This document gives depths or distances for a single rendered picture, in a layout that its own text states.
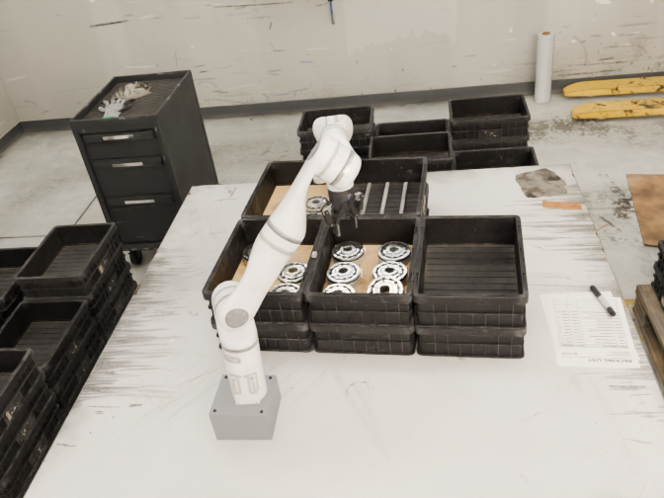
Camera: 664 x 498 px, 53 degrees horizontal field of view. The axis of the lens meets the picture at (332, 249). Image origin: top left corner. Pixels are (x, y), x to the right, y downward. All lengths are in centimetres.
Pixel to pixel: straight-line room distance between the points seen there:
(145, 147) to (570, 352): 227
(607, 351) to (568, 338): 11
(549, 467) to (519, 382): 27
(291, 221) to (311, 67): 382
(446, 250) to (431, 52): 318
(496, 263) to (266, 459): 88
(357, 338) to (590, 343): 65
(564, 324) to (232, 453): 100
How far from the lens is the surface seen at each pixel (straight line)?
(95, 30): 562
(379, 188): 247
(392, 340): 190
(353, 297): 180
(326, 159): 144
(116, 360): 218
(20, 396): 252
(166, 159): 340
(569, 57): 530
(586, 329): 205
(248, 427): 177
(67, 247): 327
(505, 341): 189
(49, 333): 297
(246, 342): 164
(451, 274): 202
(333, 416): 181
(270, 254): 150
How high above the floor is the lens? 205
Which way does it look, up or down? 34 degrees down
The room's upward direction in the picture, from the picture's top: 9 degrees counter-clockwise
